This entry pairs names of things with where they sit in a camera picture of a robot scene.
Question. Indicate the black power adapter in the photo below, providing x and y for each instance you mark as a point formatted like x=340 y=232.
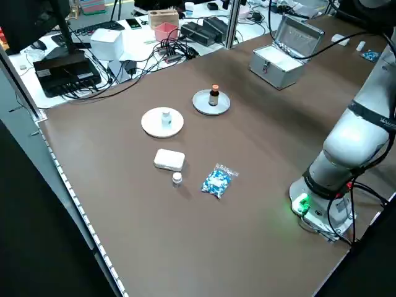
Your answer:
x=256 y=16

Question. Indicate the aluminium camera post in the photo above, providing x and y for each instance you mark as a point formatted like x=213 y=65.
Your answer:
x=232 y=24

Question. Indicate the pink plastic box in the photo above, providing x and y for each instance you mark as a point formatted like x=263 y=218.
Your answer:
x=166 y=31

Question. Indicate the white round plate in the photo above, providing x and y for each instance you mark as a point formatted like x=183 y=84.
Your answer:
x=151 y=125

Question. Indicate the wooden box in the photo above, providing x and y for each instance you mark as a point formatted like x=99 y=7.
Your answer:
x=162 y=17

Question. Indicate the brown iodophor bottle orange cap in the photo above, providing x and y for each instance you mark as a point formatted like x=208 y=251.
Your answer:
x=213 y=97

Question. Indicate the black smartphone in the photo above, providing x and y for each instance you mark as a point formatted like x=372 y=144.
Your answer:
x=133 y=23

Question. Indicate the black keyboard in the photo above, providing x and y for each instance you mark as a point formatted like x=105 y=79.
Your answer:
x=99 y=28

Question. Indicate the white paper cup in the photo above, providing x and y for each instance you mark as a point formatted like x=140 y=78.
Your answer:
x=189 y=9

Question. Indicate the white hydrogen peroxide bottle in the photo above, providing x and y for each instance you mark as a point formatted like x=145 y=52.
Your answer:
x=166 y=119

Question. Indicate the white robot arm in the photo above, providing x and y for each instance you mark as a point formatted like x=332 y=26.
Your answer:
x=343 y=148

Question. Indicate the black plug adapter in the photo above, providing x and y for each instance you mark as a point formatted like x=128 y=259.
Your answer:
x=130 y=66

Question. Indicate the aluminium frame rail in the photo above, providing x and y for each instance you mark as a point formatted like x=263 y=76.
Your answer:
x=21 y=89

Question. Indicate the gray round plate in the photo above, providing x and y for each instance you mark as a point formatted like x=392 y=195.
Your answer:
x=202 y=106

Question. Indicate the bag of blue white capsules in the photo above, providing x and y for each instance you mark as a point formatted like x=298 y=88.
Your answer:
x=370 y=55
x=218 y=182

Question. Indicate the silver aluminium medical case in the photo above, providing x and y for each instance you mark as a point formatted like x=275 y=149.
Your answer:
x=278 y=66

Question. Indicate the white plastic box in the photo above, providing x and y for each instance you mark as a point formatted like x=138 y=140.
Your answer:
x=169 y=159
x=339 y=39

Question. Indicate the black computer mouse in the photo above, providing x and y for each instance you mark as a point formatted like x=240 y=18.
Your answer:
x=38 y=45

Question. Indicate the white cube box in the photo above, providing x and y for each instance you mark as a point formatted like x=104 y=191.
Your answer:
x=106 y=44

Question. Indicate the black monitor with stand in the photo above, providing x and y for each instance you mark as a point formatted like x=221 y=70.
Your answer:
x=24 y=18

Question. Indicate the black device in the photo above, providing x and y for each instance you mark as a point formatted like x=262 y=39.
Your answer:
x=66 y=75

